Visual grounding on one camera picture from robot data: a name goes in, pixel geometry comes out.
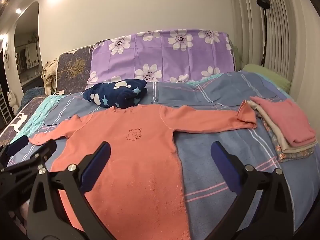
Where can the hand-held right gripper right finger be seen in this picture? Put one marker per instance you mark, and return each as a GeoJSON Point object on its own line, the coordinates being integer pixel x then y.
{"type": "Point", "coordinates": [224, 165]}

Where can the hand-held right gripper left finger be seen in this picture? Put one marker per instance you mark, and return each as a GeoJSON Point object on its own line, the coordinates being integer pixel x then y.
{"type": "Point", "coordinates": [98, 163]}

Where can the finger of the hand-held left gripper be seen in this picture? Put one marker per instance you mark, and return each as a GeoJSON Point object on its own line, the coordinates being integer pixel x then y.
{"type": "Point", "coordinates": [37, 155]}
{"type": "Point", "coordinates": [18, 144]}

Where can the salmon long sleeve shirt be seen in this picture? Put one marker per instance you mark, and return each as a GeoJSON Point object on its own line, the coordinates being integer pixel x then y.
{"type": "Point", "coordinates": [130, 160]}

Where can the dark deer print mattress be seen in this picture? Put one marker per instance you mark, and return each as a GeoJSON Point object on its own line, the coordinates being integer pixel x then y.
{"type": "Point", "coordinates": [22, 120]}

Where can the teal knitted cloth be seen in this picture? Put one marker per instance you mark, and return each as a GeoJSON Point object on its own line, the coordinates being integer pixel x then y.
{"type": "Point", "coordinates": [37, 115]}

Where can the white ladder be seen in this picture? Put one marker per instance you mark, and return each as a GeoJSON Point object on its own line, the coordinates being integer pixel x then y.
{"type": "Point", "coordinates": [5, 110]}

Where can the white cat figurine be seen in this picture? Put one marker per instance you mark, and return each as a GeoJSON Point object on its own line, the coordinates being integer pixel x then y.
{"type": "Point", "coordinates": [11, 100]}

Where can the blue fuzzy blanket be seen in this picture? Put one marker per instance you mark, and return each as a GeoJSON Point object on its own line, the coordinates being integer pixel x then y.
{"type": "Point", "coordinates": [32, 93]}

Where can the beige folded garment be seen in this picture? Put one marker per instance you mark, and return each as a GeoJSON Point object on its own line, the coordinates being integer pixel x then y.
{"type": "Point", "coordinates": [271, 127]}

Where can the navy star print blanket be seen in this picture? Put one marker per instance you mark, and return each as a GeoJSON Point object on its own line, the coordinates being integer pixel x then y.
{"type": "Point", "coordinates": [117, 92]}

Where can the beige hanging garment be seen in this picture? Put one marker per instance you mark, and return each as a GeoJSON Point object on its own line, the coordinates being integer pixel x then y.
{"type": "Point", "coordinates": [48, 75]}

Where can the pink folded garment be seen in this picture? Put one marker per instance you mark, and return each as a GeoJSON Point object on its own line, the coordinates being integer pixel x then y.
{"type": "Point", "coordinates": [287, 120]}

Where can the dark tree-pattern pillow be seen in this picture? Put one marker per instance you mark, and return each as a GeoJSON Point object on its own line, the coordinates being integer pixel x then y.
{"type": "Point", "coordinates": [72, 67]}

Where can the green pillow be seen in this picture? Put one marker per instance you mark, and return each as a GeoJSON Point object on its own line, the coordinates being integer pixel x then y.
{"type": "Point", "coordinates": [270, 76]}

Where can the purple floral pillow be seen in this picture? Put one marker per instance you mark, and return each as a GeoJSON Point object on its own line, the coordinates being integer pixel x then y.
{"type": "Point", "coordinates": [162, 55]}

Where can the white pleated curtain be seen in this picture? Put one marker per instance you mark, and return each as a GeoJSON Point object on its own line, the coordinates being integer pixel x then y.
{"type": "Point", "coordinates": [287, 42]}

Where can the black floor lamp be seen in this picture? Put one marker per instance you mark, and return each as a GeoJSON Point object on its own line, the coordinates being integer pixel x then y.
{"type": "Point", "coordinates": [263, 0]}

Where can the arched wall mirror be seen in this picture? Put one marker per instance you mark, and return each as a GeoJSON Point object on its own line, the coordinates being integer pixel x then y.
{"type": "Point", "coordinates": [26, 42]}

